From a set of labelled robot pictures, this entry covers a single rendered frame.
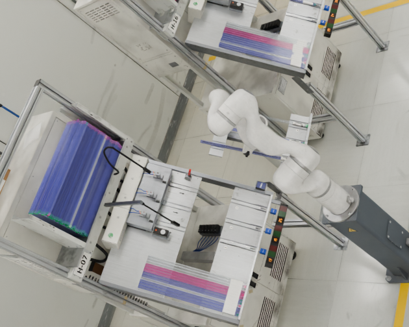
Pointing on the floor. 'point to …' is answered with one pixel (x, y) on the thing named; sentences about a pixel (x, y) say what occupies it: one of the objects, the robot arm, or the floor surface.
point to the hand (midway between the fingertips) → (247, 150)
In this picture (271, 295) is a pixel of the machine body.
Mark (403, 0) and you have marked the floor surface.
